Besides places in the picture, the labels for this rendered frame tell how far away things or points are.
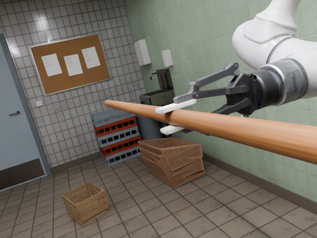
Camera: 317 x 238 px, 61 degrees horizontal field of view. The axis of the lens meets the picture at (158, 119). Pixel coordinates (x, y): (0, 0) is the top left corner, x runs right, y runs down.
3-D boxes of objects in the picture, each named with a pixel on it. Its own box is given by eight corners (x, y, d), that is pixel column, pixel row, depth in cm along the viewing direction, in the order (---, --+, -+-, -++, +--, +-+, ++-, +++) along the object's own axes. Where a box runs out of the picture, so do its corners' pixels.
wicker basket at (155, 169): (168, 191, 272) (162, 166, 266) (145, 176, 322) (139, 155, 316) (206, 173, 291) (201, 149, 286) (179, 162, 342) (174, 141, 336)
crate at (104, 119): (136, 115, 395) (133, 105, 392) (95, 127, 377) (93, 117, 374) (129, 113, 432) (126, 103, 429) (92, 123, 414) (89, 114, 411)
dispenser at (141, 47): (151, 63, 399) (145, 38, 391) (145, 64, 395) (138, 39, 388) (145, 64, 425) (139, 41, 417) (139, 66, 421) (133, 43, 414)
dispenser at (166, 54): (174, 65, 329) (170, 48, 325) (167, 67, 327) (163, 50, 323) (171, 65, 338) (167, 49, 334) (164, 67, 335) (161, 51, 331)
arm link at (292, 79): (310, 101, 53) (287, 110, 51) (276, 99, 61) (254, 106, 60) (304, 55, 51) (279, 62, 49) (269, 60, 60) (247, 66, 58)
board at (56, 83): (111, 79, 437) (98, 32, 422) (45, 96, 404) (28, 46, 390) (111, 79, 439) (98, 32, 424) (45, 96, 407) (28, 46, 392)
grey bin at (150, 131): (168, 144, 423) (160, 110, 412) (145, 152, 411) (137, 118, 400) (159, 140, 458) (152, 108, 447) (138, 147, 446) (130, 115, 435)
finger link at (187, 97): (202, 97, 49) (198, 80, 49) (177, 104, 48) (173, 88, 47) (198, 96, 51) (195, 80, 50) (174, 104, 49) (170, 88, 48)
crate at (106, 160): (145, 153, 409) (143, 143, 406) (108, 167, 388) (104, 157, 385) (137, 148, 446) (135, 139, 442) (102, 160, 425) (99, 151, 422)
